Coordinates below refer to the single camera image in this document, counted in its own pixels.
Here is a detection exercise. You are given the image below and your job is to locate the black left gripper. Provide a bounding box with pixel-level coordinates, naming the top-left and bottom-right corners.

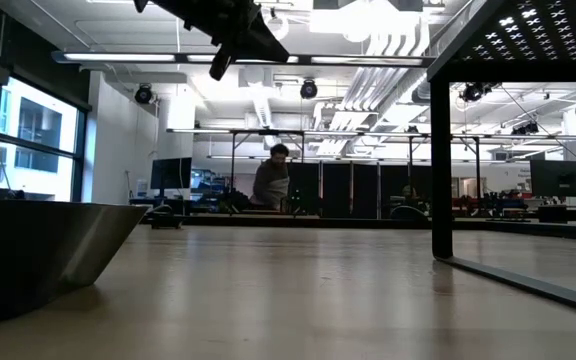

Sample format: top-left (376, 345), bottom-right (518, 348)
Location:
top-left (150, 0), bottom-right (291, 82)

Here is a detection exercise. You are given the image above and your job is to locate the small square black plate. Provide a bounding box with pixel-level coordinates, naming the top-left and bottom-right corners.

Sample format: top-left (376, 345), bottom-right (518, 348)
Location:
top-left (150, 213), bottom-right (185, 231)

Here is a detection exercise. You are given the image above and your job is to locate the wavy square black plate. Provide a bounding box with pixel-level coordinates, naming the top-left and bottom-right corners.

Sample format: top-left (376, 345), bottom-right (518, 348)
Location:
top-left (0, 198), bottom-right (150, 322)

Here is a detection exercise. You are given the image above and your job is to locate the black ceiling spotlight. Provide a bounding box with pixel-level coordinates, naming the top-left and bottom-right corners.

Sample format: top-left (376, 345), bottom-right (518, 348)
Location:
top-left (460, 82), bottom-right (502, 104)
top-left (134, 83), bottom-right (154, 105)
top-left (299, 78), bottom-right (319, 100)
top-left (511, 121), bottom-right (540, 136)

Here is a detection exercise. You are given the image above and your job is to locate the person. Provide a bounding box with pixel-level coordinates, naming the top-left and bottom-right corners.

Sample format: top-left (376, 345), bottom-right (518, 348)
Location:
top-left (249, 143), bottom-right (292, 211)

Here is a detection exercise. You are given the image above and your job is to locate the dark computer monitor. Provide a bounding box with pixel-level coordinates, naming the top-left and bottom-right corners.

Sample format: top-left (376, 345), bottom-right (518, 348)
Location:
top-left (149, 157), bottom-right (194, 201)
top-left (529, 159), bottom-right (576, 199)

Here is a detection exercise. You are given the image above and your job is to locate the black partition screen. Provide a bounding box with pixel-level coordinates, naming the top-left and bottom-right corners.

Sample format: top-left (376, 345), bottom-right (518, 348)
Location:
top-left (287, 161), bottom-right (434, 219)

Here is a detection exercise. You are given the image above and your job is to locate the large office window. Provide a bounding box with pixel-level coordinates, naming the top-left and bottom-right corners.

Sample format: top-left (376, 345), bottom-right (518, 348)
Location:
top-left (0, 74), bottom-right (92, 204)

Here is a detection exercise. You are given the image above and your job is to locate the black perforated metal rack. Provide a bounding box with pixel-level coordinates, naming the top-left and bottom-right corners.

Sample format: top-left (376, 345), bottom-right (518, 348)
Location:
top-left (426, 0), bottom-right (576, 319)

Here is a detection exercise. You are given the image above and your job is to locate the white ring pendant lamp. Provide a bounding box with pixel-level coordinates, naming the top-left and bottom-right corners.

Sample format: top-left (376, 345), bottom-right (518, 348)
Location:
top-left (262, 7), bottom-right (291, 42)

